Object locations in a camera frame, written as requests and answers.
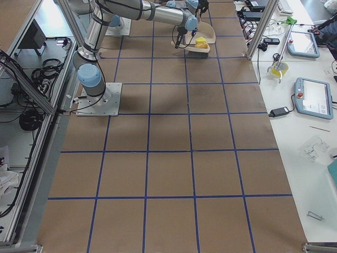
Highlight blue teach pendant far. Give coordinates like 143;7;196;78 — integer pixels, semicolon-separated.
287;31;320;59

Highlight white hand brush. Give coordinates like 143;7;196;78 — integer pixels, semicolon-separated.
177;45;210;59

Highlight grey reacher grabber tool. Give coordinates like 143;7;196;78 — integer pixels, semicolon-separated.
267;16;297;83

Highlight black scissors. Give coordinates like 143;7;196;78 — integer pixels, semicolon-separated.
273;53;280;62

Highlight blue teach pendant near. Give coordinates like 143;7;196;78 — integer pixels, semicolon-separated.
294;77;334;120

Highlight yellow green sponge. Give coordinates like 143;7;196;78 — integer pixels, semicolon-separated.
195;36;206;44

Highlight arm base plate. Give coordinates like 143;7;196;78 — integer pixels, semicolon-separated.
75;83;122;116
105;15;132;37

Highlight yellow tape roll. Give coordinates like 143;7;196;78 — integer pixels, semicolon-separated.
271;62;289;79

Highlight blue teach pendant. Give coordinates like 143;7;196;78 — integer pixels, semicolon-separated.
294;77;334;120
287;31;320;59

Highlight white plastic dustpan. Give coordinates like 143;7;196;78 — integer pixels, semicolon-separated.
185;16;216;45

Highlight aluminium frame post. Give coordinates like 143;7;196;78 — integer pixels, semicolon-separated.
246;0;278;60

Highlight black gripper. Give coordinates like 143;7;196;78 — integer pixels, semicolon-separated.
198;0;209;11
174;26;187;49

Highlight black power adapter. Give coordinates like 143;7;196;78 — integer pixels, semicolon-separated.
269;106;290;118

